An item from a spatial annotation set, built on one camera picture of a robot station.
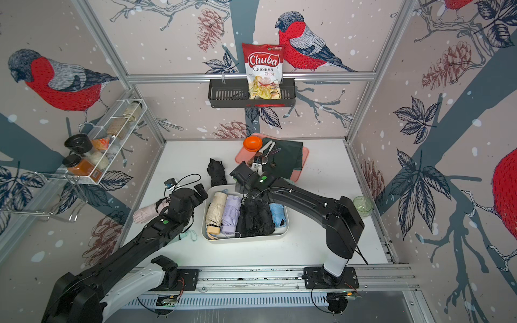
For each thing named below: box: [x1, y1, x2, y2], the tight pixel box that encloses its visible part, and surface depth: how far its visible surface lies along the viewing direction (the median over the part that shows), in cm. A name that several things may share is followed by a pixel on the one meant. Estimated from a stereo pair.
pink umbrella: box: [132, 197, 171, 225], surface depth 88 cm
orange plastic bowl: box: [243, 135, 264, 153], surface depth 116 cm
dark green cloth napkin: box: [261, 137, 303, 180], surface depth 116 cm
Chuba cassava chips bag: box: [242, 43, 285, 101], surface depth 85 cm
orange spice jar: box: [61, 154, 103, 184], surface depth 63 cm
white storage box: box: [201, 184, 290, 243], surface depth 82 cm
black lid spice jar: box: [63, 133, 93, 155], surface depth 63 cm
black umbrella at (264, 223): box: [254, 199, 276, 237], surface depth 85 cm
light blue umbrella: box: [269, 203, 287, 228], surface depth 87 cm
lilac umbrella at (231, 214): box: [220, 195, 243, 238], surface depth 83 cm
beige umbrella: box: [205, 191, 228, 236], surface depth 84 cm
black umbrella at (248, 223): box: [234, 199, 260, 239], surface depth 84 cm
